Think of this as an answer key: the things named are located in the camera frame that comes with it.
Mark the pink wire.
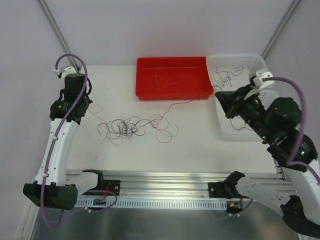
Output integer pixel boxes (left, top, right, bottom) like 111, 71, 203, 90
86, 104, 104, 120

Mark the wire bundle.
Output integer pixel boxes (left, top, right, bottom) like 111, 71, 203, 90
97, 113, 180, 146

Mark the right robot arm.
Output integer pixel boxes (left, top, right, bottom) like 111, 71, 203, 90
209, 86, 320, 238

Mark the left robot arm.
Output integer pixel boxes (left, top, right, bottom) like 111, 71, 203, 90
23, 73, 105, 210

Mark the near white perforated basket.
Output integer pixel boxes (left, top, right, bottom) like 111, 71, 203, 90
215, 89, 280, 141

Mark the white perforated basket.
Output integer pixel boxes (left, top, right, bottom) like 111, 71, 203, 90
215, 89, 280, 141
206, 54, 267, 91

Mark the far white perforated basket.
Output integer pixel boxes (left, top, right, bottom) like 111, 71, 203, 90
206, 54, 267, 91

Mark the red plastic tray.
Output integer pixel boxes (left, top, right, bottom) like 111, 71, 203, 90
135, 56, 214, 101

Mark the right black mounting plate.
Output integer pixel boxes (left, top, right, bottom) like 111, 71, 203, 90
207, 182, 241, 199

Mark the black mounting plate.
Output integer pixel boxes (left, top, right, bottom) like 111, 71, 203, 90
97, 179, 121, 196
207, 182, 241, 199

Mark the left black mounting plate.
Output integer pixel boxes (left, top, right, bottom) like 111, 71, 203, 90
97, 179, 121, 196

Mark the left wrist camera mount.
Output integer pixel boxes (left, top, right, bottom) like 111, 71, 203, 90
54, 66, 77, 79

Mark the white wire in tray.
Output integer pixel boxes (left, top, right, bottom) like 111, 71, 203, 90
148, 72, 184, 91

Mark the left aluminium frame post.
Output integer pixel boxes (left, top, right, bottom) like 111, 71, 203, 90
37, 0, 80, 71

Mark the aluminium frame post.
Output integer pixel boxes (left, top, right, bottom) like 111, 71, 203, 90
37, 0, 80, 71
261, 0, 303, 59

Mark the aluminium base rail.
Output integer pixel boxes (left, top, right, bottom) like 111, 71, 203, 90
64, 169, 296, 202

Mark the white slotted cable duct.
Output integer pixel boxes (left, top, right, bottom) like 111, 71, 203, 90
75, 197, 227, 211

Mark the right aluminium frame post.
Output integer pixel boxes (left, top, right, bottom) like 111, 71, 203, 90
261, 0, 303, 59

